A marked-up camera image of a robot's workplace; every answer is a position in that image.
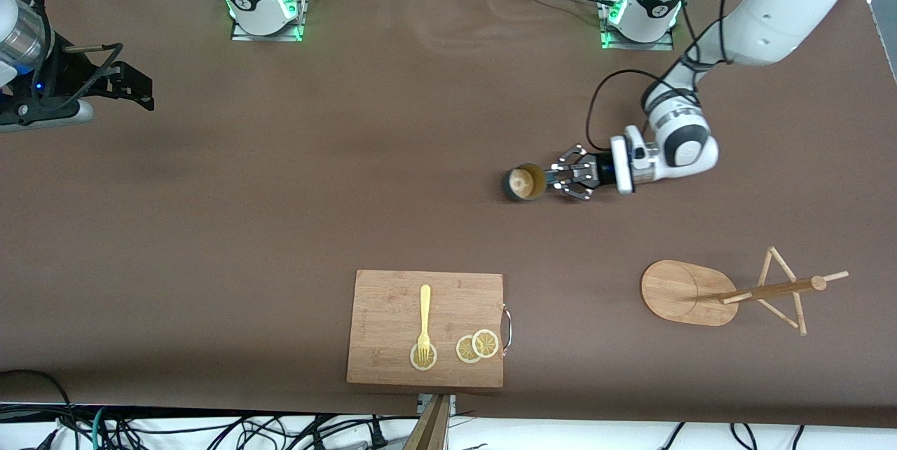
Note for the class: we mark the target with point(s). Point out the bamboo cutting board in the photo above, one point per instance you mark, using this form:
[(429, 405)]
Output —
[(392, 317)]

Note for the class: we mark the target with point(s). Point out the wooden post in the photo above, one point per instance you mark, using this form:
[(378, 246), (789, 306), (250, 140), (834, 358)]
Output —
[(429, 432)]

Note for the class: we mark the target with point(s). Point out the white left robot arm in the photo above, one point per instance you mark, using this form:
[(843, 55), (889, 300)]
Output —
[(785, 1)]

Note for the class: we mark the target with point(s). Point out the lemon slice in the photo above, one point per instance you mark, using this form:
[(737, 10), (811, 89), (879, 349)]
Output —
[(485, 343), (415, 363), (464, 350)]

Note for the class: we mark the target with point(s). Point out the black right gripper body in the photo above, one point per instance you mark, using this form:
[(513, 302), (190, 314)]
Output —
[(77, 76)]

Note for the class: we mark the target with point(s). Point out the wooden cup rack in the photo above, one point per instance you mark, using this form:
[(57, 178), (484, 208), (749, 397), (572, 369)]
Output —
[(687, 292)]

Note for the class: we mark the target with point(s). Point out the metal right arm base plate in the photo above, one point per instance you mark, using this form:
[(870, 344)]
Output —
[(298, 29)]

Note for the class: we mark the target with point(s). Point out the teal ribbed cup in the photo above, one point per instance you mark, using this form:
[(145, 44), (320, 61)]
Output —
[(522, 183)]

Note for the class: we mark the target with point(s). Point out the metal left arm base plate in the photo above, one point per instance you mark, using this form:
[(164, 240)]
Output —
[(666, 45)]

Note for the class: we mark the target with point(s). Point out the brown table cover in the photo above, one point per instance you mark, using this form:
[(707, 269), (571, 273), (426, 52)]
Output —
[(350, 155)]

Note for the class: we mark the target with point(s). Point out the small metal bracket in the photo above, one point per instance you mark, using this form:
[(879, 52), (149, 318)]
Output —
[(452, 402)]

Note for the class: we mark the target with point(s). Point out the yellow plastic fork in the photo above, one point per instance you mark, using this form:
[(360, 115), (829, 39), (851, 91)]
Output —
[(425, 310)]

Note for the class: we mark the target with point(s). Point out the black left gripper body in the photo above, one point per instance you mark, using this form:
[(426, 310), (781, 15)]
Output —
[(601, 171)]

